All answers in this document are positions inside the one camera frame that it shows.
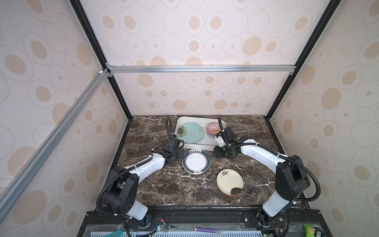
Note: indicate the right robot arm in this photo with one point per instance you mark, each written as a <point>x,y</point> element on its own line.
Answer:
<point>293,181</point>

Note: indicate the diagonal aluminium frame bar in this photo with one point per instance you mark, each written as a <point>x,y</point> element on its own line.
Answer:
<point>31,168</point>

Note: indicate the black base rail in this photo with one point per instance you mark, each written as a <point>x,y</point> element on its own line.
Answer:
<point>187,218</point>

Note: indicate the purple pen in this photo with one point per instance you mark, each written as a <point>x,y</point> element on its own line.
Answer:
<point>207,230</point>

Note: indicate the horizontal aluminium frame bar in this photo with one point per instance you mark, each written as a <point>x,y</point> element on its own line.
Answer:
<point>196,69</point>

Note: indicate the red patterned bowl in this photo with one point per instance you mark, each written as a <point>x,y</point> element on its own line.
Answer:
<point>213,129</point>

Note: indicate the cream plate with flower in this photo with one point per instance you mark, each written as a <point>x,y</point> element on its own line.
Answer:
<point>229,182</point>

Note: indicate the light green floral plate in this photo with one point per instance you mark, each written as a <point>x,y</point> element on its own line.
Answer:
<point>190,133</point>

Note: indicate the white plate green red rim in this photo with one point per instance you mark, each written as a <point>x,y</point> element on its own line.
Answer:
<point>196,161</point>

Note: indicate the green snack packet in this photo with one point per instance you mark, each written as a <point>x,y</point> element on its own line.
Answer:
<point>311,232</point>

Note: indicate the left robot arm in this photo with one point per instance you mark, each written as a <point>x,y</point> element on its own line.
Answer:
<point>118,195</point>

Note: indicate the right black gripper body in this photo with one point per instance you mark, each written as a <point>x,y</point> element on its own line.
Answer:
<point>223,151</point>

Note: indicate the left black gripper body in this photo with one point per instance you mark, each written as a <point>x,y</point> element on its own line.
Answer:
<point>177,155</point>

